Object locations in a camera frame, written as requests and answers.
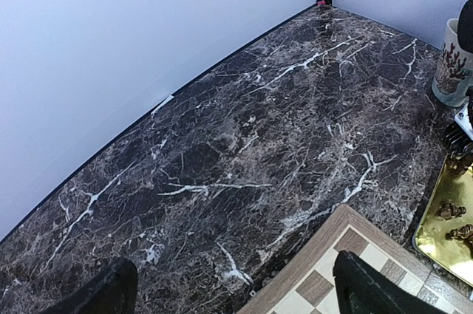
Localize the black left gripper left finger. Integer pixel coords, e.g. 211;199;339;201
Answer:
41;258;138;314

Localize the pile of dark chess pieces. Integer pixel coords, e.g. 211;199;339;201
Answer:
438;199;472;247

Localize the gold metal tray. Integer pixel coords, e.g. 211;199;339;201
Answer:
414;160;472;285

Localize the wooden chess board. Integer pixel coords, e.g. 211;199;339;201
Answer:
240;205;472;313

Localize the white coral pattern mug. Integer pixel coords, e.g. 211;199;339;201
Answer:
432;18;472;108

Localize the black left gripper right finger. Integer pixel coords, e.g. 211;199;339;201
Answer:
333;250;425;313

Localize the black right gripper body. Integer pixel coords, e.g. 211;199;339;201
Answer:
456;0;473;115

